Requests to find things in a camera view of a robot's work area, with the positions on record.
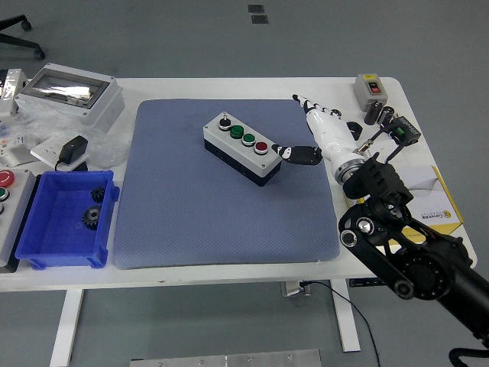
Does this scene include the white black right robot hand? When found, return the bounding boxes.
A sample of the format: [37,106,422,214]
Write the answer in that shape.
[270,93,362,169]

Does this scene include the grey four-button control box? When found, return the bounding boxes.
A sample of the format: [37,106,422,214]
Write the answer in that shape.
[202,112,283,187]

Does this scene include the black hex nut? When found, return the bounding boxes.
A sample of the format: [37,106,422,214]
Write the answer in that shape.
[345,121,363,141]

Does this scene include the black module with green terminal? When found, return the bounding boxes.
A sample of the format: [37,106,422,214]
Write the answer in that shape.
[387,116,423,146]

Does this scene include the yellow white cardboard box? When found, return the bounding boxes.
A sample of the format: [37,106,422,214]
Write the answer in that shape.
[343,164,465,245]

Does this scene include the blue-grey textured mat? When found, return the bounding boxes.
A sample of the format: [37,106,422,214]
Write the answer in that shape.
[113,98,342,271]

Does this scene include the white table leg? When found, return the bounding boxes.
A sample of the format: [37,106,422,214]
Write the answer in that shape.
[49,289,84,367]
[331,281,362,352]

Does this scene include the clear plastic bag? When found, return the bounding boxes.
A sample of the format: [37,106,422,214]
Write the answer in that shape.
[0,101,131,171]

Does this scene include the grey metal plate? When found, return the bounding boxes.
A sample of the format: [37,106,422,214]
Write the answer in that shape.
[129,348,322,367]

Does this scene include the large black gear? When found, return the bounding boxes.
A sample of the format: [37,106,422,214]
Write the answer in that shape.
[81,205,103,231]

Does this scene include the black power adapter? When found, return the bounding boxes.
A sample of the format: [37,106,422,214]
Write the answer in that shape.
[54,135,89,172]

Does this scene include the blue plastic bin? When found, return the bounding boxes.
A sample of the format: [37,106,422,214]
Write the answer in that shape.
[14,170,121,271]

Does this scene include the small white packaging boxes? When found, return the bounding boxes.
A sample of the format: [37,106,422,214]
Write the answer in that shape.
[0,133,39,167]

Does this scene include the white boxy device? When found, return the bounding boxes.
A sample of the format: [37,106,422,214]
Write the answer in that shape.
[0,68,28,118]

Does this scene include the black office chair base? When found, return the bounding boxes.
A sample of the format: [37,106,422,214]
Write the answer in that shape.
[0,14,46,60]

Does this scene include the grey emergency stop control station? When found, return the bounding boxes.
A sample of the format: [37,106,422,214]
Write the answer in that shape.
[0,167,39,273]

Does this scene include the grey push-button switch box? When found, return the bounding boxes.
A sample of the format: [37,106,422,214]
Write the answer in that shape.
[351,73,390,112]

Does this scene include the white wall switch plate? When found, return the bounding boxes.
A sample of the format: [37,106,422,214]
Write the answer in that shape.
[361,139,404,164]

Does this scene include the metal table bracket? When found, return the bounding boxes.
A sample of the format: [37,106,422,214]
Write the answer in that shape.
[281,281,313,297]

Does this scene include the black cable under table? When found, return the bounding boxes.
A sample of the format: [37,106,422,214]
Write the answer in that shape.
[301,281,381,367]

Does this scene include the grey enclosure with clear lid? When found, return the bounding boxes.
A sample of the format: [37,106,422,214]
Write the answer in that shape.
[15,63,126,134]

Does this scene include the white wall socket plate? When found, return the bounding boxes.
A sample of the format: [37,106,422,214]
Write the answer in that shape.
[29,137,89,172]

